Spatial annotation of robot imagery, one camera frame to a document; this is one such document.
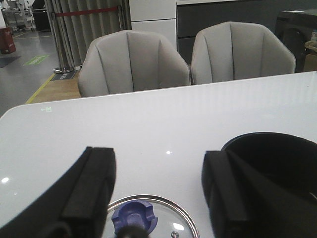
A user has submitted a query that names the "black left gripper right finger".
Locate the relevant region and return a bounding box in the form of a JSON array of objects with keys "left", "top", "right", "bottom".
[{"left": 202, "top": 151, "right": 317, "bottom": 238}]

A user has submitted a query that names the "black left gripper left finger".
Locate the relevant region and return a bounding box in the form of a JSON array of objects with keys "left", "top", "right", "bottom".
[{"left": 0, "top": 147, "right": 116, "bottom": 238}]

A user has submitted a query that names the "glass lid purple knob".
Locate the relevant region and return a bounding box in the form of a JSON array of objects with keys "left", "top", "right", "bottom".
[{"left": 105, "top": 194, "right": 201, "bottom": 238}]

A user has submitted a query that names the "left grey upholstered chair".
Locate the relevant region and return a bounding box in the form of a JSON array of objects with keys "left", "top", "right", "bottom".
[{"left": 78, "top": 30, "right": 191, "bottom": 97}]

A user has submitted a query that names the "grey upholstered chair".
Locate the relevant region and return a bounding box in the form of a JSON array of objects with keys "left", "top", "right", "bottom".
[
  {"left": 78, "top": 30, "right": 191, "bottom": 97},
  {"left": 191, "top": 21, "right": 296, "bottom": 85}
]

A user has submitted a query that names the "right grey upholstered chair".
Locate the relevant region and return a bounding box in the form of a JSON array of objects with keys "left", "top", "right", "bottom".
[{"left": 191, "top": 21, "right": 296, "bottom": 85}]

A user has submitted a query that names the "grey curtain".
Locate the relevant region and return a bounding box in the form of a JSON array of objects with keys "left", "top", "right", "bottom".
[{"left": 45, "top": 0, "right": 131, "bottom": 68}]

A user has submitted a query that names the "beige cushion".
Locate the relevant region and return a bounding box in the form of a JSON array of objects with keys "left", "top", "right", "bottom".
[{"left": 304, "top": 40, "right": 317, "bottom": 52}]

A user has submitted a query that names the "red bin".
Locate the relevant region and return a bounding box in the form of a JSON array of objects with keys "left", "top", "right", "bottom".
[{"left": 0, "top": 27, "right": 16, "bottom": 54}]

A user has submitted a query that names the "dark grey counter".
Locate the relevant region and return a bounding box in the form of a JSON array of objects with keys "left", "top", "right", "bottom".
[{"left": 176, "top": 0, "right": 317, "bottom": 64}]

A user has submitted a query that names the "red barrier belt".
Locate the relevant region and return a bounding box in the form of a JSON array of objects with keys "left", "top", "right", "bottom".
[{"left": 54, "top": 6, "right": 119, "bottom": 17}]

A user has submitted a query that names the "white cabinet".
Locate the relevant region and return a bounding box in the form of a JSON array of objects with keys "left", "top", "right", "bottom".
[{"left": 129, "top": 0, "right": 177, "bottom": 48}]

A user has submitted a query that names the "dark blue saucepan purple handle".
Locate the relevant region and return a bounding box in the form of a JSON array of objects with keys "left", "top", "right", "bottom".
[{"left": 222, "top": 131, "right": 317, "bottom": 205}]

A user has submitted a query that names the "steel barrier post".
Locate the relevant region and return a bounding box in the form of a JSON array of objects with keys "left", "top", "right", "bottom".
[{"left": 51, "top": 12, "right": 75, "bottom": 74}]

